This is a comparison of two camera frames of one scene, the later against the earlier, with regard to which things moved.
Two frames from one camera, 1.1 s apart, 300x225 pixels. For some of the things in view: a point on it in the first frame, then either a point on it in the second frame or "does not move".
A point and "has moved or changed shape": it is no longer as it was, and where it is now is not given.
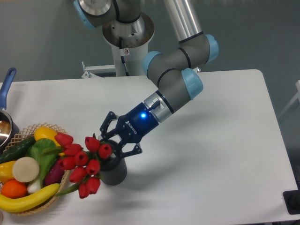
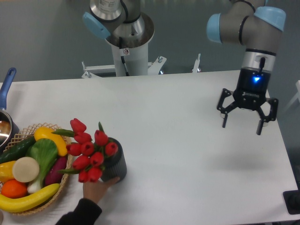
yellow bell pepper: (6, 171) does not move
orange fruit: (14, 189) does not move
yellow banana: (15, 204) does not move
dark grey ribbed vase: (114, 169) has moved or changed shape
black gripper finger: (123, 154) to (273, 105)
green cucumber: (17, 151) does not move
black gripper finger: (110, 116) to (226, 93)
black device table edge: (292, 201) does not move
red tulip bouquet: (86, 162) has moved or changed shape
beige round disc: (26, 169) does not move
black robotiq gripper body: (132, 127) to (251, 89)
